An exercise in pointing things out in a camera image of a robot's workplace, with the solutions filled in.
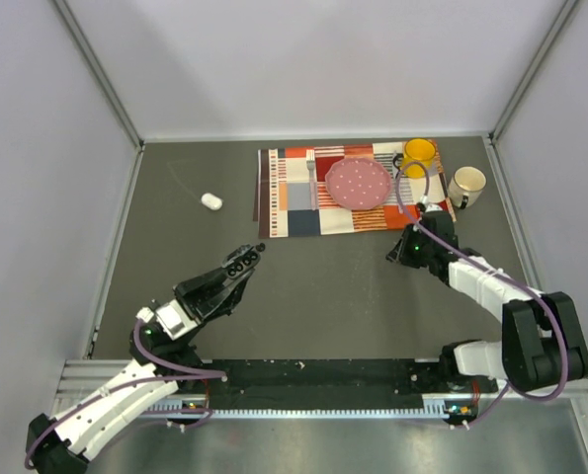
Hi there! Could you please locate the white enamel mug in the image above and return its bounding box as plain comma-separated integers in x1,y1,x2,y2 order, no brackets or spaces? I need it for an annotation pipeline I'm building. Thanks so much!
448,166,487,209

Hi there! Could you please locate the colourful patterned placemat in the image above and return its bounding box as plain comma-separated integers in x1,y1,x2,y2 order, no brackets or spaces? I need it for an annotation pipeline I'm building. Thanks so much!
253,140,455,239

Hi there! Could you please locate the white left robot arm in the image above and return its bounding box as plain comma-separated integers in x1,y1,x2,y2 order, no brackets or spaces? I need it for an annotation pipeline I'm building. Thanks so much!
24,264,255,473

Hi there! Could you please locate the white earbud case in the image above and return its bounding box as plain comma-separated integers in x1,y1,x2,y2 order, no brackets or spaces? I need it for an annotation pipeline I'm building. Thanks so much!
200,193,223,211

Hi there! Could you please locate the pink fork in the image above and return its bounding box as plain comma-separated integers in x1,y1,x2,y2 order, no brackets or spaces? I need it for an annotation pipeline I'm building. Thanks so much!
305,149,318,210

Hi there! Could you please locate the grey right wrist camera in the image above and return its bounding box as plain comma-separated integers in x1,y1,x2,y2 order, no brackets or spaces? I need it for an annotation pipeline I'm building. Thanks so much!
416,196,443,214

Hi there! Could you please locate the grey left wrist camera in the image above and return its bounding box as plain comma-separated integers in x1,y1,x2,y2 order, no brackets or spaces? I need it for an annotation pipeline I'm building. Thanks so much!
136,299,199,341

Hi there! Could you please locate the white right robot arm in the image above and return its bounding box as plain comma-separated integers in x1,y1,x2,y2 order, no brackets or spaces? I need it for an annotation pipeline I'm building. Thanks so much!
386,209,588,392

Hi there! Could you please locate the pink knife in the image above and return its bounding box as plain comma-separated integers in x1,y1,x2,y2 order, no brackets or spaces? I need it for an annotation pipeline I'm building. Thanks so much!
394,169,407,215

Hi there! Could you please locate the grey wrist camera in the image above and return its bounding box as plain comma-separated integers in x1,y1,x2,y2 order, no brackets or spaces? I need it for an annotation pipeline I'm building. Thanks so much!
136,299,199,341
416,196,443,214

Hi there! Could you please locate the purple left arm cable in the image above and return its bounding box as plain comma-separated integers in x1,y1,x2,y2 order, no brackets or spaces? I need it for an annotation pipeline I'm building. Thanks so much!
24,318,228,470

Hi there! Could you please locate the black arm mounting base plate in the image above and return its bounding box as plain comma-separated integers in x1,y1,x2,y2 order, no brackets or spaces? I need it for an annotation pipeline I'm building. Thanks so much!
209,358,431,409

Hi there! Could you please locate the yellow mug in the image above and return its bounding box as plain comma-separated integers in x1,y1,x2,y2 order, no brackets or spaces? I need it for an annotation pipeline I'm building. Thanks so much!
395,138,436,179

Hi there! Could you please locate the slotted grey cable duct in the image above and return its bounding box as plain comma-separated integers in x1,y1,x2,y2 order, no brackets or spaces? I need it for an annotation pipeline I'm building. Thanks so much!
141,399,474,420

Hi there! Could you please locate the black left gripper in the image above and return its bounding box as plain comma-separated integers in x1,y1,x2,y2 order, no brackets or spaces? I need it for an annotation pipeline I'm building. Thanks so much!
175,255,254,347

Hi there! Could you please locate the pink polka dot plate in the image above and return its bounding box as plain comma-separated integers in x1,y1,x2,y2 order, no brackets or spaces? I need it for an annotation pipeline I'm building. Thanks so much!
325,158,392,210

